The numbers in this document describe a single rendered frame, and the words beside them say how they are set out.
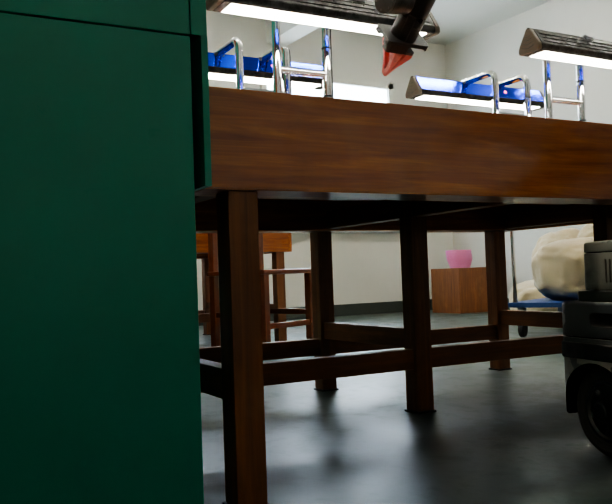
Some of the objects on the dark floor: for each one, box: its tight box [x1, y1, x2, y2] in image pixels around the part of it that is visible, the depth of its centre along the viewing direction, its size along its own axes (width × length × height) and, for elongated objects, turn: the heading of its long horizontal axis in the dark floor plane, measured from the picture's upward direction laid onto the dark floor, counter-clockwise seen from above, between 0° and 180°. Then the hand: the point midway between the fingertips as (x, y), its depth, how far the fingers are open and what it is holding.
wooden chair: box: [207, 233, 314, 347], centre depth 430 cm, size 44×44×91 cm
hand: (385, 71), depth 165 cm, fingers closed
